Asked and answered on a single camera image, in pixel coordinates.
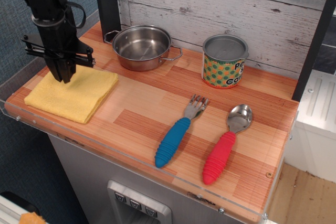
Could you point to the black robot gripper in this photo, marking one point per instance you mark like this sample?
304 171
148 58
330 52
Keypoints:
57 40

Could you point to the yellow cloth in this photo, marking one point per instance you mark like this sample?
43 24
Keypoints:
76 100

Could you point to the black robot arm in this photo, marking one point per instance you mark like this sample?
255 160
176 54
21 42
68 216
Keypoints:
54 9

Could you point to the small steel pot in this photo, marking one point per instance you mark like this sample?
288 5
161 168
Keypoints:
141 47

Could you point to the grey toy fridge cabinet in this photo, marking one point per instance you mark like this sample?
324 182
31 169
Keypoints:
89 171

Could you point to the orange plush object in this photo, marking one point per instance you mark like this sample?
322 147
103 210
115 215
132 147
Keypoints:
31 218

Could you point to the silver dispenser button panel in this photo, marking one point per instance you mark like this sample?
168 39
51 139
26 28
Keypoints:
130 206

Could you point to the toy peas and carrots can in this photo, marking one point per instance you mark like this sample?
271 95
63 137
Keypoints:
224 59

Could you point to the white toy cabinet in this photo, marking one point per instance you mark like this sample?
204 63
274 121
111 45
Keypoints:
311 145

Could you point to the black vertical post left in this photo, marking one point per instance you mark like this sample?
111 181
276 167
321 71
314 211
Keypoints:
109 18

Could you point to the black vertical post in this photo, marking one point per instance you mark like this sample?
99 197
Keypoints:
312 54
109 18

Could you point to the clear acrylic guard rail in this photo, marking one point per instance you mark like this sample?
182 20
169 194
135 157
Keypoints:
151 135

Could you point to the blue handled fork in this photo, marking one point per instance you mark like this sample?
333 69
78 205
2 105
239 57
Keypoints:
170 143

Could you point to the red handled spoon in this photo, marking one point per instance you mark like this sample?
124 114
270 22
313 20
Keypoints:
239 119

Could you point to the black vertical post right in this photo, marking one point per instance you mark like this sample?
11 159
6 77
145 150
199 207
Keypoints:
312 54

